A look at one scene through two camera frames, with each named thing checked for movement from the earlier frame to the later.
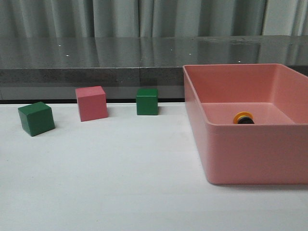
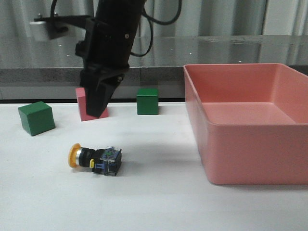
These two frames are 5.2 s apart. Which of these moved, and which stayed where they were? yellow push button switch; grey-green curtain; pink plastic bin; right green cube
Moved: yellow push button switch
Stayed: right green cube; pink plastic bin; grey-green curtain
